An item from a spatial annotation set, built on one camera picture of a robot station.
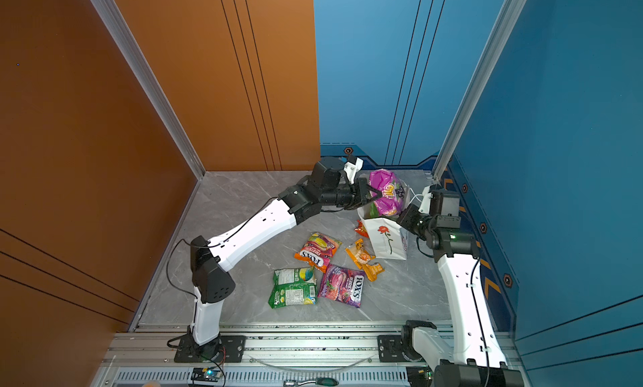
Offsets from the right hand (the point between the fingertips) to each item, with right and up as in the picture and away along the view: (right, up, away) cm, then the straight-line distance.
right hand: (397, 212), depth 74 cm
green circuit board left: (-55, -46, -4) cm, 72 cm away
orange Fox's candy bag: (-24, -15, +15) cm, 32 cm away
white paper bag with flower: (-1, -9, +6) cm, 10 cm away
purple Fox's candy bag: (-16, -25, +8) cm, 31 cm away
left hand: (-5, +6, -7) cm, 10 cm away
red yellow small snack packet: (-8, -8, +22) cm, 25 cm away
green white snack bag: (-33, -26, +8) cm, 42 cm away
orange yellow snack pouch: (-8, -18, +17) cm, 26 cm away
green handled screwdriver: (-23, -46, -7) cm, 51 cm away
